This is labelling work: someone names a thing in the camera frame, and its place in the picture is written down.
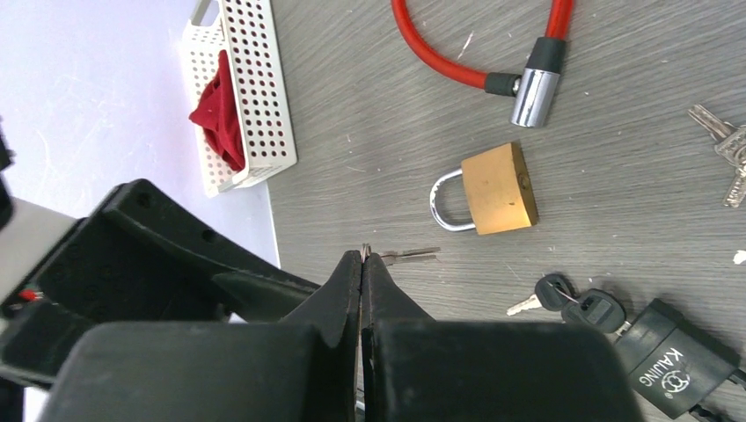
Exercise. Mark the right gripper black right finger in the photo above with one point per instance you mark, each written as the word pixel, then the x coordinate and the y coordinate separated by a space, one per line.
pixel 417 368

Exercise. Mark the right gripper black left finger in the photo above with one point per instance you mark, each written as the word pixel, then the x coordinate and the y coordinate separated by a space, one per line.
pixel 301 368

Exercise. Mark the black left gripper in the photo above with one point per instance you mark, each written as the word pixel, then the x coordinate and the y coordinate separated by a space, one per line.
pixel 162 264

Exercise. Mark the black-headed key bunch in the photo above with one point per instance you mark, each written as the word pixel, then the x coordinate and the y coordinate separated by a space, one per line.
pixel 593 307

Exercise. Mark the brass padlock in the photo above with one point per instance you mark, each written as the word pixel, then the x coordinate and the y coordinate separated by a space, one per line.
pixel 498 191

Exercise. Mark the black Kaijing padlock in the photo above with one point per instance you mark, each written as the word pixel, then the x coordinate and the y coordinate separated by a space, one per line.
pixel 675 365

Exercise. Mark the small silver key bunch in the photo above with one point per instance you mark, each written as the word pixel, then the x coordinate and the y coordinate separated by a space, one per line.
pixel 730 145

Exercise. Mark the silver brass padlock keys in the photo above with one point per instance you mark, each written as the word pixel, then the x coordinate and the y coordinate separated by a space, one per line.
pixel 391 258

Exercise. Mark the red cloth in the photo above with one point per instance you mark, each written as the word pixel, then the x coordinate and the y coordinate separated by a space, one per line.
pixel 217 115

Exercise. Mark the white plastic basket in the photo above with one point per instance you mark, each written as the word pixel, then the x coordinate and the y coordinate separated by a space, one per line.
pixel 246 32

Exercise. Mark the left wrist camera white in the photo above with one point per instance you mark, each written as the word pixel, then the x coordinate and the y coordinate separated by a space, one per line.
pixel 28 237

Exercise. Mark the red cable lock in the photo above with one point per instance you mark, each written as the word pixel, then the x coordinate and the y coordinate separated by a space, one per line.
pixel 532 86

